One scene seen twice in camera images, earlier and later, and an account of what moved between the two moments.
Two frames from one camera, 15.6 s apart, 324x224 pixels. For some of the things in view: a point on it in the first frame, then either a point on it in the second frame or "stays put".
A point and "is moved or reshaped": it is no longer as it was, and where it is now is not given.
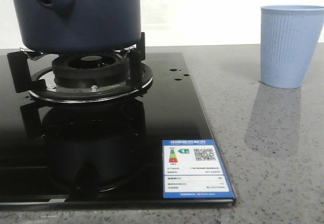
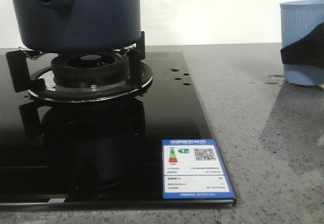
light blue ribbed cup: [289, 35] is moved or reshaped
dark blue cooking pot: [78, 17] stays put
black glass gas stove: [105, 154] stays put
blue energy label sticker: [194, 169] stays put
